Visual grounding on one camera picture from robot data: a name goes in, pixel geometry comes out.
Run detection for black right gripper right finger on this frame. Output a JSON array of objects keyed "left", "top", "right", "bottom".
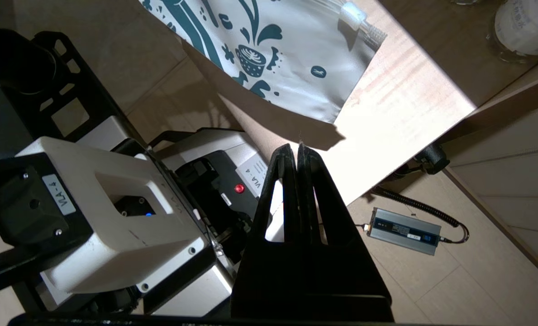
[{"left": 297, "top": 144, "right": 394, "bottom": 323}]

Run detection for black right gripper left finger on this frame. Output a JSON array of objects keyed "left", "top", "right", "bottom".
[{"left": 230, "top": 144, "right": 306, "bottom": 323}]

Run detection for white horse-print pouch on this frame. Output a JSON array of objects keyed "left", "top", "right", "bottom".
[{"left": 138, "top": 0, "right": 388, "bottom": 125}]

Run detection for white grey robot base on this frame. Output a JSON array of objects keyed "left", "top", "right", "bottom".
[{"left": 0, "top": 0, "right": 278, "bottom": 320}]

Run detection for beige wooden shelf unit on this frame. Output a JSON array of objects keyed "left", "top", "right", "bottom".
[{"left": 178, "top": 0, "right": 538, "bottom": 209}]

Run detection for black coiled cable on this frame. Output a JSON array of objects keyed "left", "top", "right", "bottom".
[{"left": 371, "top": 185, "right": 471, "bottom": 245}]

